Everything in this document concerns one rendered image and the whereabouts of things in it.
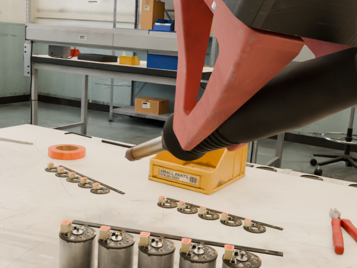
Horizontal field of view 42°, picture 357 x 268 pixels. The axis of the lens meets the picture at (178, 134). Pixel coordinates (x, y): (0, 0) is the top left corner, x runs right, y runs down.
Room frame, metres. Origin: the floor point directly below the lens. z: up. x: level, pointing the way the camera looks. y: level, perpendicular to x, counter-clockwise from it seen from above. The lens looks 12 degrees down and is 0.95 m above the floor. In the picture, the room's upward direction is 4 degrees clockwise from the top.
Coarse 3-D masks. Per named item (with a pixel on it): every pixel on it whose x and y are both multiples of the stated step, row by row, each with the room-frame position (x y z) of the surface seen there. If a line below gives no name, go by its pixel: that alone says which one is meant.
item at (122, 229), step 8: (80, 224) 0.31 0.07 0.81; (88, 224) 0.31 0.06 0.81; (96, 224) 0.31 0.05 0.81; (104, 224) 0.31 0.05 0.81; (128, 232) 0.31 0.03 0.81; (136, 232) 0.30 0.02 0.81; (152, 232) 0.31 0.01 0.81; (192, 240) 0.30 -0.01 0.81; (200, 240) 0.30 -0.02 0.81; (208, 240) 0.30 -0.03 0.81; (240, 248) 0.29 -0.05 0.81; (248, 248) 0.29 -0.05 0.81; (256, 248) 0.29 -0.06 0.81
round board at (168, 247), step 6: (150, 240) 0.29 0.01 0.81; (168, 240) 0.30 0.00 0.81; (138, 246) 0.28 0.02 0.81; (144, 246) 0.28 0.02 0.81; (150, 246) 0.28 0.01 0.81; (168, 246) 0.28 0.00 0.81; (174, 246) 0.29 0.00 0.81; (144, 252) 0.28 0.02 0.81; (150, 252) 0.28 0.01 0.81; (156, 252) 0.28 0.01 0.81; (162, 252) 0.28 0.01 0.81; (168, 252) 0.28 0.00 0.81
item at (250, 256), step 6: (234, 252) 0.28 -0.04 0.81; (240, 252) 0.28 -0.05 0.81; (246, 252) 0.29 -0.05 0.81; (222, 258) 0.27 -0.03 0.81; (252, 258) 0.28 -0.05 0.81; (258, 258) 0.28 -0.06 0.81; (228, 264) 0.27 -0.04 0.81; (234, 264) 0.27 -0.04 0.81; (246, 264) 0.27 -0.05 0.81; (252, 264) 0.27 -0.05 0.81; (258, 264) 0.27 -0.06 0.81
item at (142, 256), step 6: (156, 246) 0.28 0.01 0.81; (162, 246) 0.29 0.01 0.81; (138, 252) 0.28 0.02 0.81; (174, 252) 0.28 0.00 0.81; (138, 258) 0.28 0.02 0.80; (144, 258) 0.28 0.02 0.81; (150, 258) 0.27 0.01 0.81; (156, 258) 0.27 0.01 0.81; (162, 258) 0.27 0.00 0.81; (168, 258) 0.28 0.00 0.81; (138, 264) 0.28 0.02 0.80; (144, 264) 0.28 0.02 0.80; (150, 264) 0.27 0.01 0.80; (156, 264) 0.27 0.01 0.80; (162, 264) 0.28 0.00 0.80; (168, 264) 0.28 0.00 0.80
